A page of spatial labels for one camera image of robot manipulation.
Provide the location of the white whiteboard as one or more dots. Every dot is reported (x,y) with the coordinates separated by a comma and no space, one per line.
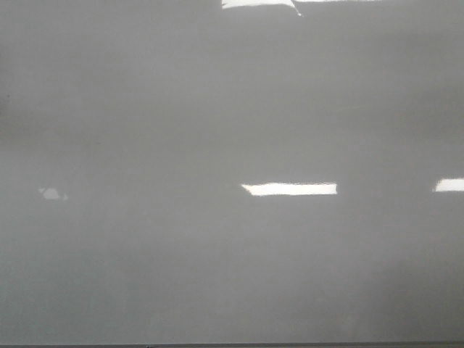
(173,172)

